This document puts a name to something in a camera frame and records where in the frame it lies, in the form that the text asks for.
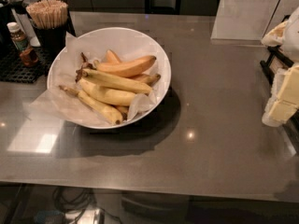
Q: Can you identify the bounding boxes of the orange banana back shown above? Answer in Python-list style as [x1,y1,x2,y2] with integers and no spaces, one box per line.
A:
[106,49,121,63]

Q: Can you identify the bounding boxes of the small red-brown jar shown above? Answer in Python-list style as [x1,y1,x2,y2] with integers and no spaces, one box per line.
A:
[20,48,39,67]

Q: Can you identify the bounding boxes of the white paper liner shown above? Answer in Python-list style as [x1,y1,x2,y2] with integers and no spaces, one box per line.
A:
[32,28,161,129]

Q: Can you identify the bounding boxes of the small banana right end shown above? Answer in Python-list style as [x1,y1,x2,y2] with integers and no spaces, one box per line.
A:
[133,74,161,86]

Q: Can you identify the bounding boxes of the orange banana top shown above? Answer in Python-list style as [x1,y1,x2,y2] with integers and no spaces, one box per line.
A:
[93,55,156,77]

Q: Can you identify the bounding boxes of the black wire condiment rack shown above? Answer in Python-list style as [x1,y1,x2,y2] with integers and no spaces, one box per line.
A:
[259,14,299,129]

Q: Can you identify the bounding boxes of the small brown sauce bottle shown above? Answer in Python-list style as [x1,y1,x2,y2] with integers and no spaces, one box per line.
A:
[7,22,29,51]

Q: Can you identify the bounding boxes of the black cables under table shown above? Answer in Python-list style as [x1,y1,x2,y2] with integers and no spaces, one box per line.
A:
[50,186,96,224]

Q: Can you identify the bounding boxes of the black cup of stirrers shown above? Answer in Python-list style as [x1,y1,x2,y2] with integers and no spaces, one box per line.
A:
[26,0,68,58]

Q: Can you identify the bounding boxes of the white bowl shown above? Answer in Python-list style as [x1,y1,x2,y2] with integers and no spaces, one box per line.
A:
[46,26,172,130]

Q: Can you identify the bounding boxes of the white shaker with dark lid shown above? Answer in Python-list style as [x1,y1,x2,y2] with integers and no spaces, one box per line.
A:
[9,0,40,48]

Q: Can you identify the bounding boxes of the orange banana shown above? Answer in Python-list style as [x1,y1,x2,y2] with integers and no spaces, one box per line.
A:
[106,49,121,63]
[93,55,156,77]

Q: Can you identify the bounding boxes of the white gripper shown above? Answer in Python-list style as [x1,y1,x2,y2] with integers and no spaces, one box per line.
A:
[261,7,299,127]

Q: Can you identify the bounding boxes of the black rubber mat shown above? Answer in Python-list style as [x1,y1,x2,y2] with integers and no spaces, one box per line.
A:
[0,43,53,83]

